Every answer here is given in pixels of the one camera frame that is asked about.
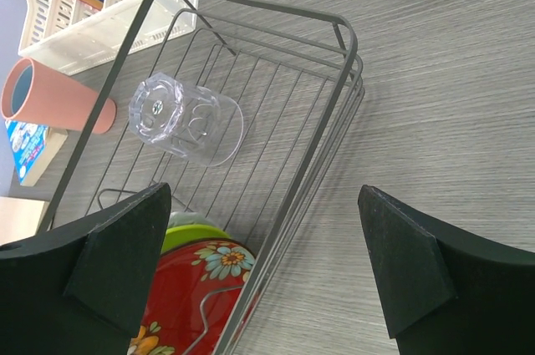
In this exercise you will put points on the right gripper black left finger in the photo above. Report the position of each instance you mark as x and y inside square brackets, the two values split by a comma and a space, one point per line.
[82, 288]

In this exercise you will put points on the red floral plate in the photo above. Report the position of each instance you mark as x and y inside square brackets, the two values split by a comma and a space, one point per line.
[193, 293]

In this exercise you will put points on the white file organizer rack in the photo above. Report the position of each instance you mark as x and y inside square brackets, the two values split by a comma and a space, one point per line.
[71, 36]

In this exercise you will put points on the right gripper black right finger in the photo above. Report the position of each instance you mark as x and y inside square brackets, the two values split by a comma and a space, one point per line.
[444, 290]

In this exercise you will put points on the clear plastic cup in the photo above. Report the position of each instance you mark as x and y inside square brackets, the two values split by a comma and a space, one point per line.
[186, 120]

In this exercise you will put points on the light blue plastic cup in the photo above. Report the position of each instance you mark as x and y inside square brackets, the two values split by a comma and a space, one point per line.
[21, 89]

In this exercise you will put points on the black wire dish rack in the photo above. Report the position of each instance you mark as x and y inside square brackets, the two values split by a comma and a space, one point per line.
[296, 75]

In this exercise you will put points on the pink plastic cup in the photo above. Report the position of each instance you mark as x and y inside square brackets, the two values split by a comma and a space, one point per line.
[54, 99]

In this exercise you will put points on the green plate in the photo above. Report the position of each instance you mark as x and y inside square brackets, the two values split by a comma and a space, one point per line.
[181, 235]

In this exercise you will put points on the blue children's book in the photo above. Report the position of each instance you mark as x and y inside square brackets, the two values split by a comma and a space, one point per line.
[33, 147]

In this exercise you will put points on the beige wooden board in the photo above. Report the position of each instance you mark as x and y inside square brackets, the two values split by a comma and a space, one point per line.
[20, 218]

